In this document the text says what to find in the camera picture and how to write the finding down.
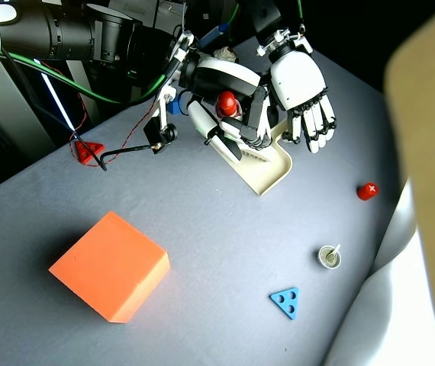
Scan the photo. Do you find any orange cube block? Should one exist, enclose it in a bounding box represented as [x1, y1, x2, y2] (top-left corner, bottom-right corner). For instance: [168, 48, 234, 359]
[48, 210, 171, 324]

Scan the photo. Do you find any small white cup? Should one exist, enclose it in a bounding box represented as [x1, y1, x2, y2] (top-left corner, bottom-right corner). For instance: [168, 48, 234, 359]
[317, 244, 343, 270]

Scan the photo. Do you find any tan blurred panel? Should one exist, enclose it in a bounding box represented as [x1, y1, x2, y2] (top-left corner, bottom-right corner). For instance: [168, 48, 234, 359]
[383, 0, 435, 366]

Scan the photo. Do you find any grey table cloth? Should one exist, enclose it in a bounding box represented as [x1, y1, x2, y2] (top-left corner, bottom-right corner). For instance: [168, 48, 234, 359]
[0, 36, 419, 366]

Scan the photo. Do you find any blue triangle block with holes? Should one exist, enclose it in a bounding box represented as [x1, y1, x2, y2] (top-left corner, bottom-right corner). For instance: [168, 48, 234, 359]
[269, 287, 301, 322]

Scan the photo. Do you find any toy cupcake with white frosting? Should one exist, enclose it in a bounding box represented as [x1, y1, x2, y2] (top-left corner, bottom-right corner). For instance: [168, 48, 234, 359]
[217, 45, 238, 63]

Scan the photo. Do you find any red cylinder block with cross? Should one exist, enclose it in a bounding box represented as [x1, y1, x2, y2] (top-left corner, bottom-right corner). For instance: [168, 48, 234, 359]
[356, 181, 380, 201]

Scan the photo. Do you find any blue hexagonal block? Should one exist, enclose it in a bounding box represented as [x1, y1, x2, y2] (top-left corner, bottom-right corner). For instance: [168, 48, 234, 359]
[166, 93, 188, 115]

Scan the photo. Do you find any cream plastic dustpan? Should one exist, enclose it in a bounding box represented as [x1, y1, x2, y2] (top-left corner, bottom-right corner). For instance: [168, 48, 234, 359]
[227, 121, 293, 197]

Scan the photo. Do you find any white rounded shell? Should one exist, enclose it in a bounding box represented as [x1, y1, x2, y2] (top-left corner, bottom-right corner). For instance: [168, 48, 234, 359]
[322, 178, 435, 366]

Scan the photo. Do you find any red triangle block with holes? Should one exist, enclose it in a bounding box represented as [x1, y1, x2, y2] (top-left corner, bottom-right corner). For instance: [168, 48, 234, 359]
[74, 140, 105, 165]

